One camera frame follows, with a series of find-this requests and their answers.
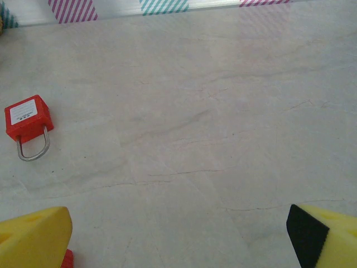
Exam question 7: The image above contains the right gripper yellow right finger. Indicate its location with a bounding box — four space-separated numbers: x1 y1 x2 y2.
286 203 357 268

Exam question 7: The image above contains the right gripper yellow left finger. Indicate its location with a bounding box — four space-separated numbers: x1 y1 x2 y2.
0 206 73 268

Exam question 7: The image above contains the red safety padlock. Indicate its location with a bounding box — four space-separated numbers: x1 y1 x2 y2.
60 249 74 268

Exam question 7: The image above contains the small red cube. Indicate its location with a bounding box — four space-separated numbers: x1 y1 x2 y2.
4 94 55 162

